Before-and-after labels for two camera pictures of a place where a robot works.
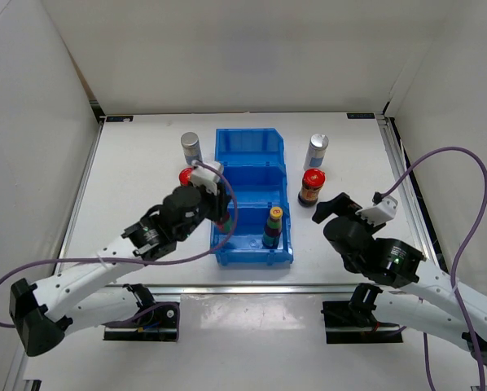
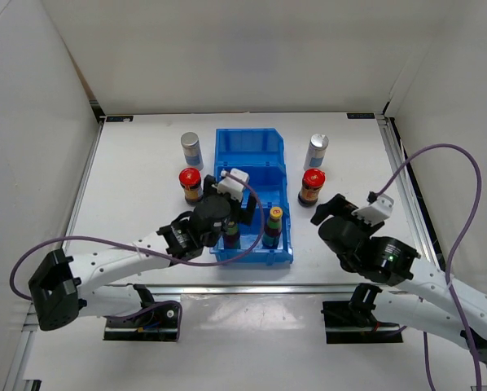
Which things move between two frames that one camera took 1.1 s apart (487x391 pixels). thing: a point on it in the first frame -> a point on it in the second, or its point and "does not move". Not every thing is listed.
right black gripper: (342, 205) does not move
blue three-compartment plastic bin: (253, 161) does not move
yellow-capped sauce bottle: (273, 230) does not move
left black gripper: (218, 204) -> (246, 213)
